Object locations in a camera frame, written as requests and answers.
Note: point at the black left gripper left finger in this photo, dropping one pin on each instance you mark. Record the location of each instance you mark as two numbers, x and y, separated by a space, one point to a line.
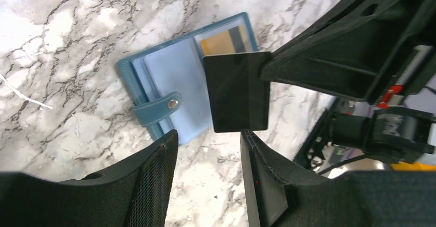
132 192

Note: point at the gold credit card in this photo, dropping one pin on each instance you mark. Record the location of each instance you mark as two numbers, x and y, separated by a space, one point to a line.
233 40

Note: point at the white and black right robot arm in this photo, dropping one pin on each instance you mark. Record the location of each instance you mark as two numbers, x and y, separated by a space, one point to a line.
393 134

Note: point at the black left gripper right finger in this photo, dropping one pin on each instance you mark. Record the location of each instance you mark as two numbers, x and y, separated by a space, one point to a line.
280 192

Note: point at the blue leather card holder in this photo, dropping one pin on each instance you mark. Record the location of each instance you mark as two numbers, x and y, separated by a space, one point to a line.
167 82

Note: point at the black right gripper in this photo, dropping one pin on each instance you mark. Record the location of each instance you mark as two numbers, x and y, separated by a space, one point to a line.
375 51

